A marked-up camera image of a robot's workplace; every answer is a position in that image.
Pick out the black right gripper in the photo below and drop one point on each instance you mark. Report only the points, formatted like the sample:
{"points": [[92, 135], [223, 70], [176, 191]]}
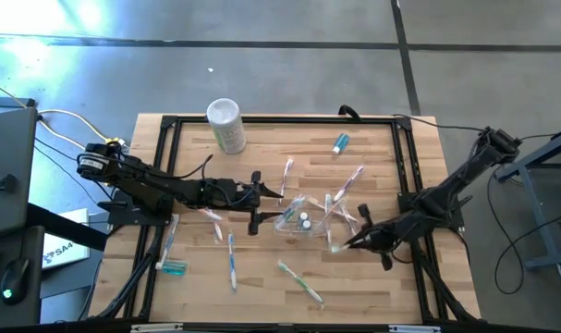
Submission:
{"points": [[381, 233]]}

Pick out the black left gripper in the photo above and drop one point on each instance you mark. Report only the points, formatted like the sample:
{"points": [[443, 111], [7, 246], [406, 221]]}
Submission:
{"points": [[236, 192]]}

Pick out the clear acrylic organizer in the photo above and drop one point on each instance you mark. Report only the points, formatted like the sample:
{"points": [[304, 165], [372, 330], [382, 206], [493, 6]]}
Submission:
{"points": [[317, 231]]}

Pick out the light purple toothbrush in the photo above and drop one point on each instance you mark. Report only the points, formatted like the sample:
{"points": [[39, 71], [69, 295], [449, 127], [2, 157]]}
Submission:
{"points": [[349, 183]]}

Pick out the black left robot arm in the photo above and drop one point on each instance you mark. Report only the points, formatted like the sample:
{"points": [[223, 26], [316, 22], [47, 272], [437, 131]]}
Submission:
{"points": [[141, 180]]}

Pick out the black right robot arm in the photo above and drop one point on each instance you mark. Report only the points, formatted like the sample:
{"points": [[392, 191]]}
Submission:
{"points": [[446, 189]]}

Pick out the white wipes canister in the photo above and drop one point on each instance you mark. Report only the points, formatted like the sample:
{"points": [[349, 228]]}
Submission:
{"points": [[227, 126]]}

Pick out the black desk support bar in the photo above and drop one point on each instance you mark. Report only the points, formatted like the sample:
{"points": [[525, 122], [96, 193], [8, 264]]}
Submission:
{"points": [[67, 229]]}

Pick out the white printed box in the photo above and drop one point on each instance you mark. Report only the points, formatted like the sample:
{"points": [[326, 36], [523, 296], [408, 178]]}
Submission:
{"points": [[67, 240]]}

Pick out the grey desk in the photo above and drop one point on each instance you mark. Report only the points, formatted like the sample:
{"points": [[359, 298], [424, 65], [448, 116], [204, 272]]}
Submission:
{"points": [[7, 162]]}

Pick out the black computer mouse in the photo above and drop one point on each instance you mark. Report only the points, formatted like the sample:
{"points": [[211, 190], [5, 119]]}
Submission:
{"points": [[14, 279]]}

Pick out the black aluminium table frame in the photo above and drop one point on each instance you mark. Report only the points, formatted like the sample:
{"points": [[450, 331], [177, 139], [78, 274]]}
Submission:
{"points": [[284, 119]]}

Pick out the white bracket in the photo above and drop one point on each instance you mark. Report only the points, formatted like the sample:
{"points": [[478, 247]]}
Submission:
{"points": [[155, 328], [414, 329]]}

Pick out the blue steel frame table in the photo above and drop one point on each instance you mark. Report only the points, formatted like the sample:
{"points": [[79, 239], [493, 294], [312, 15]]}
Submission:
{"points": [[539, 155]]}

